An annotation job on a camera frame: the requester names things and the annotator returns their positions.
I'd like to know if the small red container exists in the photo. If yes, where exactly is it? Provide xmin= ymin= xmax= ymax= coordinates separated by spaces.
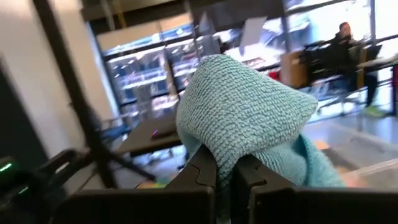
xmin=267 ymin=68 xmax=282 ymax=82

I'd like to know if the dark grey desk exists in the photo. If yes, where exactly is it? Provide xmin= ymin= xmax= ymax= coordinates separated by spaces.
xmin=116 ymin=113 xmax=185 ymax=158

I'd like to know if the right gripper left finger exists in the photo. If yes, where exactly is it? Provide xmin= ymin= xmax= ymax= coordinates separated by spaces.
xmin=52 ymin=145 xmax=218 ymax=224

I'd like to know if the black framed office desk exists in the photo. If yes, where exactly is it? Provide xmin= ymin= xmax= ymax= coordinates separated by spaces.
xmin=303 ymin=37 xmax=398 ymax=116

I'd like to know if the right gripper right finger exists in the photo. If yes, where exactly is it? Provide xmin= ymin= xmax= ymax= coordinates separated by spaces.
xmin=232 ymin=154 xmax=398 ymax=224

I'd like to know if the black tripod stand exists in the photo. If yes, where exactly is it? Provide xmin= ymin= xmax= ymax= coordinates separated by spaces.
xmin=32 ymin=0 xmax=156 ymax=190

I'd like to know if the cardboard box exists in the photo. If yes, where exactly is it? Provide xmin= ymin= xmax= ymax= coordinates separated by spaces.
xmin=280 ymin=50 xmax=309 ymax=90

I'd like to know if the blue microfiber towel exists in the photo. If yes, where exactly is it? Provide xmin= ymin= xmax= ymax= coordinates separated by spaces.
xmin=175 ymin=54 xmax=346 ymax=224

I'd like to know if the person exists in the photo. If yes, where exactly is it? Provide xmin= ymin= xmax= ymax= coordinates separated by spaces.
xmin=323 ymin=21 xmax=388 ymax=118

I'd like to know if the shelving rack with bins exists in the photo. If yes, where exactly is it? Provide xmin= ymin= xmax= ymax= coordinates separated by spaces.
xmin=102 ymin=23 xmax=200 ymax=114

